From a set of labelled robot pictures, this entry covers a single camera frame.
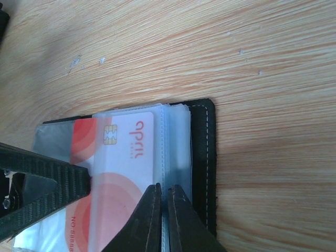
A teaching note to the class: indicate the black far sorting bin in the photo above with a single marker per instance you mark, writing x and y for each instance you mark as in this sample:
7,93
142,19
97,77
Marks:
4,20

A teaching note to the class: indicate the black leather card holder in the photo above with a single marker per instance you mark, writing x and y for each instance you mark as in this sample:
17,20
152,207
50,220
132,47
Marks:
183,136

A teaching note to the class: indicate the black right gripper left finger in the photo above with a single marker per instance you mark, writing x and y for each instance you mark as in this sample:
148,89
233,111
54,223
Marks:
143,230

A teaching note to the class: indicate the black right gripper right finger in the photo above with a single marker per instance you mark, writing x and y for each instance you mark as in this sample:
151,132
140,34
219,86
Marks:
186,230

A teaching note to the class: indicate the red white card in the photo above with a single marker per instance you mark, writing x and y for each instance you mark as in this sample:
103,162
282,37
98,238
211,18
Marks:
78,213
122,170

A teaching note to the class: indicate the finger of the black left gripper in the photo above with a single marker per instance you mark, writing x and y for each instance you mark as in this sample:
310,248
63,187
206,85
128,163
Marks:
34,187

